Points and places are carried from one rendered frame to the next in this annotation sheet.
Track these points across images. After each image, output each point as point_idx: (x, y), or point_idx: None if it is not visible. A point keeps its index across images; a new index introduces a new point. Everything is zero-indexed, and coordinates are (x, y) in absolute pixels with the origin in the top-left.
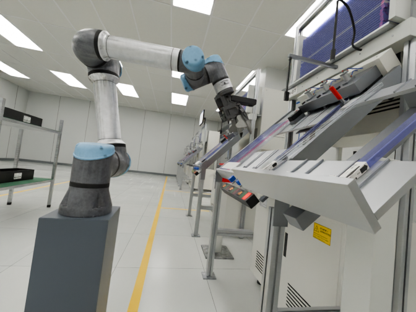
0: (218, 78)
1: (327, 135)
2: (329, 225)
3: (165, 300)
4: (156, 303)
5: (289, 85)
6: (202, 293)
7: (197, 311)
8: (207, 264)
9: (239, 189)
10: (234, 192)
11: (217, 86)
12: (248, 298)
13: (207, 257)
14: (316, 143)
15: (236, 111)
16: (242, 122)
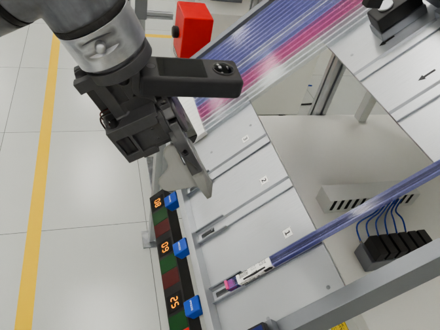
0: (66, 29)
1: (412, 277)
2: (351, 325)
3: (76, 303)
4: (62, 311)
5: None
6: (139, 279)
7: (128, 319)
8: (149, 226)
9: (176, 281)
10: (165, 281)
11: (72, 54)
12: None
13: (149, 219)
14: (372, 295)
15: (164, 133)
16: (183, 173)
